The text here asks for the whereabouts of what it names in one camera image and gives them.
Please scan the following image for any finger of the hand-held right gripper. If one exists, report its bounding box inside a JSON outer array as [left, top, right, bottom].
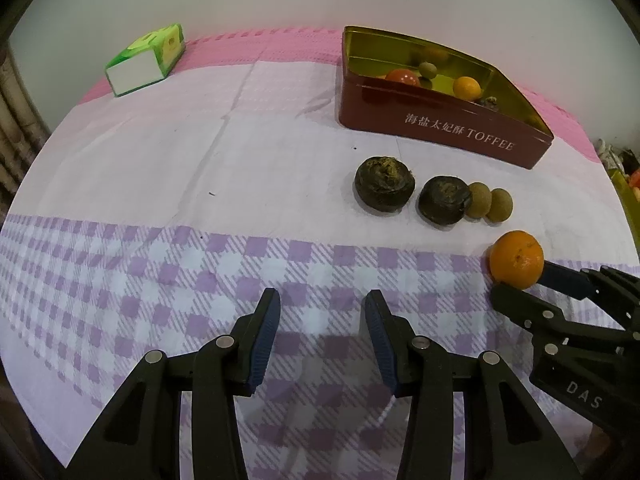
[[540, 261, 640, 328], [491, 284, 640, 347]]

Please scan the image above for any green tissue pack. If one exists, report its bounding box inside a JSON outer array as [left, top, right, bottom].
[[104, 22, 187, 98]]

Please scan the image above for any red tomato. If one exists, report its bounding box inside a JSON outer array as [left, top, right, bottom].
[[385, 69, 421, 88]]

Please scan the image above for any yellow-green container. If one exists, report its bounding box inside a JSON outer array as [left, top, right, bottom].
[[609, 167, 638, 211]]

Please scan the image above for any brown striped curtain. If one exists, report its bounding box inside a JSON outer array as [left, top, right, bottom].
[[0, 42, 51, 201]]

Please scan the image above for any gold and red tin box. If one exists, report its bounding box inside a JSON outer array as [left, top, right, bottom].
[[338, 25, 555, 170]]

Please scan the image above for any small brown kiwi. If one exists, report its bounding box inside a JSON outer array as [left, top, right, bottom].
[[486, 188, 514, 222], [467, 182, 493, 219]]

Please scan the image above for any pink and purple checked tablecloth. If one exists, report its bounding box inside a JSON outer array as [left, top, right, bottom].
[[0, 25, 640, 480]]

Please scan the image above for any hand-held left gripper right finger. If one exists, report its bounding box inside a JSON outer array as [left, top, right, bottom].
[[364, 290, 573, 480]]

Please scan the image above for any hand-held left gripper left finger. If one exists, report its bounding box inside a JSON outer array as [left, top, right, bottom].
[[65, 287, 282, 480]]

